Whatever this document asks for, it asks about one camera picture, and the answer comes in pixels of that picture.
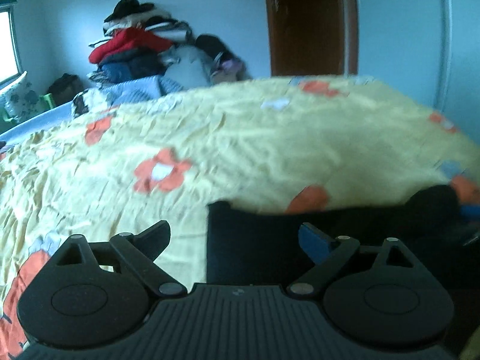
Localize green plastic chair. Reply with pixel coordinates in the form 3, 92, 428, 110
1, 93, 56, 125

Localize dark bag on chair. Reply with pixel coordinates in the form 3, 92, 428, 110
47, 73, 85, 106

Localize white wardrobe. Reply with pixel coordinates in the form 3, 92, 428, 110
357, 0, 479, 141

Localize brown wooden door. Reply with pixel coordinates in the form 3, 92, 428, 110
265, 0, 359, 76

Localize floral pillow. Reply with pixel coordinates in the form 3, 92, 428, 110
1, 71, 43, 123

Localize black pants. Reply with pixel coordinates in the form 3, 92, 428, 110
206, 184, 480, 285

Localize pile of clothes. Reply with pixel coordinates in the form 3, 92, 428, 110
71, 0, 248, 118

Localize yellow floral bed quilt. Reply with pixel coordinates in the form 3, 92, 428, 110
1, 76, 479, 359

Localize window with frame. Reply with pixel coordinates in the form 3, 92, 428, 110
0, 4, 21, 86

